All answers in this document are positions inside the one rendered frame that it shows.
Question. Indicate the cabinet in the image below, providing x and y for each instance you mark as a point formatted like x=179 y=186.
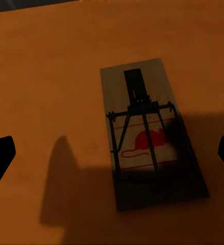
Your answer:
x=58 y=189

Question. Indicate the mousetrap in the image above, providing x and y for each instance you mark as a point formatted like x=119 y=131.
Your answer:
x=152 y=158

